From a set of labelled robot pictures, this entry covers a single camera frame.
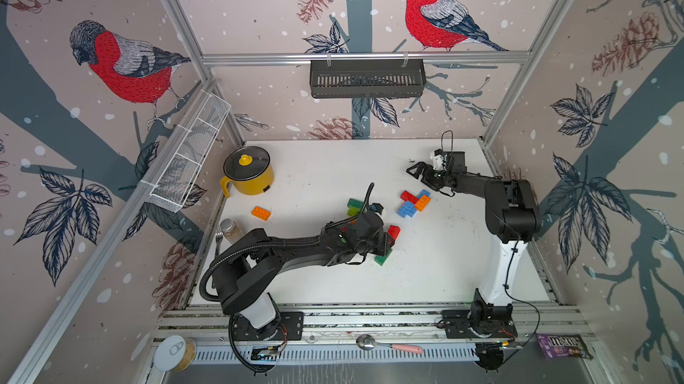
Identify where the red lego brick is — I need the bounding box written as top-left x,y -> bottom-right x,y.
400,191 -> 419,204
388,225 -> 401,241

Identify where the orange lego brick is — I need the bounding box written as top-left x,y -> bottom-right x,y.
251,206 -> 272,221
414,195 -> 431,211

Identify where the dark green lego brick top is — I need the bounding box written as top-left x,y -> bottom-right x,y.
347,198 -> 364,209

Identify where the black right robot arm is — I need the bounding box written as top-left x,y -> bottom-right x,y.
406,149 -> 542,338

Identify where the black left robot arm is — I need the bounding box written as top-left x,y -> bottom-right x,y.
199,185 -> 395,375

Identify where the small glass spice jar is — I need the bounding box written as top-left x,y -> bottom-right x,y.
219,218 -> 244,244

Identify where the yellow pot with black lid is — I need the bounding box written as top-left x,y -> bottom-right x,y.
220,146 -> 274,198

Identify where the purple candy packet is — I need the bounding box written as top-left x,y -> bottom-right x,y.
537,334 -> 593,360

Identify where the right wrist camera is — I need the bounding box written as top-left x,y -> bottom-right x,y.
430,150 -> 446,171

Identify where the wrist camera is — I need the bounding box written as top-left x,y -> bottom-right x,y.
368,203 -> 384,216
430,150 -> 446,171

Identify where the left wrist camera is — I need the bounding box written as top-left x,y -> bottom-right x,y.
368,203 -> 384,216

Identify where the spoon with pink handle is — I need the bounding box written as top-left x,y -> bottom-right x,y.
356,334 -> 424,355

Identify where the black hanging wire basket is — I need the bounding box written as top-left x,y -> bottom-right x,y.
309,59 -> 427,99

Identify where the fork with green handle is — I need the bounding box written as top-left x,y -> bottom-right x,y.
214,231 -> 224,257

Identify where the white wire mesh shelf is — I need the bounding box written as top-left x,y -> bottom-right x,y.
146,90 -> 231,213

